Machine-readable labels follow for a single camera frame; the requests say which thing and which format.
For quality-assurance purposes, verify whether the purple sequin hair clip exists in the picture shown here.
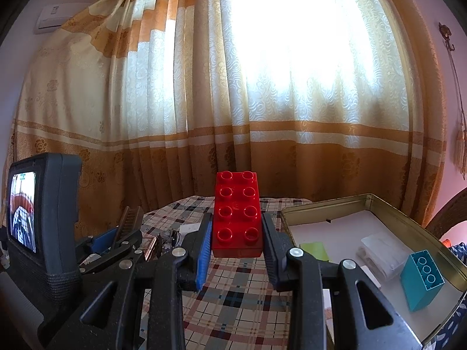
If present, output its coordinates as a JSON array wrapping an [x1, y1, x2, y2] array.
[[160, 229, 182, 254]]

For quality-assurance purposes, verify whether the white small carton box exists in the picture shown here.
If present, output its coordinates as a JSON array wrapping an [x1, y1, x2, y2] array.
[[361, 265, 381, 289]]

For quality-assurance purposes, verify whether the gold metal tin tray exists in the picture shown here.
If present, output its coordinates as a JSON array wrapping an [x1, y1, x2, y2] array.
[[281, 194, 466, 349]]

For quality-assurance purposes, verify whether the clear plastic case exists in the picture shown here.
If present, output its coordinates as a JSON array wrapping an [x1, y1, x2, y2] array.
[[356, 232, 412, 282]]

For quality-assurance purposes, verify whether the curtain tieback tassel cord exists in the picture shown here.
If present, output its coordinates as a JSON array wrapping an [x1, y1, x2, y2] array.
[[446, 43, 467, 180]]

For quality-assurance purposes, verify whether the white charger adapter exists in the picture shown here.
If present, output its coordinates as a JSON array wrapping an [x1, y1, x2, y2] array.
[[179, 223, 200, 236]]

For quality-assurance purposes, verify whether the brown wooden comb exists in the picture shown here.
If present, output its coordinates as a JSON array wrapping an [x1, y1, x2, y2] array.
[[111, 206, 144, 250]]

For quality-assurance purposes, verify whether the red toy brick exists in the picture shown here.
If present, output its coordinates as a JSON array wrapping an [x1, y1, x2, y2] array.
[[211, 171, 263, 258]]

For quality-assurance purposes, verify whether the white air conditioner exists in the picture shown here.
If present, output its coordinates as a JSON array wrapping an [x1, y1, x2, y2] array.
[[33, 2, 89, 35]]

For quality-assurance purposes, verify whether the green toy brick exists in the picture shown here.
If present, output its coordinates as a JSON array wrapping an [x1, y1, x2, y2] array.
[[299, 242, 330, 262]]

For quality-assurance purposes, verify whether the orange cream patterned curtain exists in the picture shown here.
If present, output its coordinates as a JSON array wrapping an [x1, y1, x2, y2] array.
[[1, 0, 447, 235]]

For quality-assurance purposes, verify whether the ornate wall hook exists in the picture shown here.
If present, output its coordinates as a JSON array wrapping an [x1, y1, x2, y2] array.
[[438, 22, 455, 52]]

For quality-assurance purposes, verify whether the teal toy brick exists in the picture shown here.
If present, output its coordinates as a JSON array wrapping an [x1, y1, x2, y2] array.
[[400, 250, 445, 312]]

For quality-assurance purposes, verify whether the brown wicker chair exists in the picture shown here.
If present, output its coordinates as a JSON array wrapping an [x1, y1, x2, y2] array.
[[425, 188, 467, 239]]

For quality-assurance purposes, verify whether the plaid tablecloth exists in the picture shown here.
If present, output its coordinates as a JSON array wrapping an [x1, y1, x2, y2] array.
[[142, 196, 311, 349]]

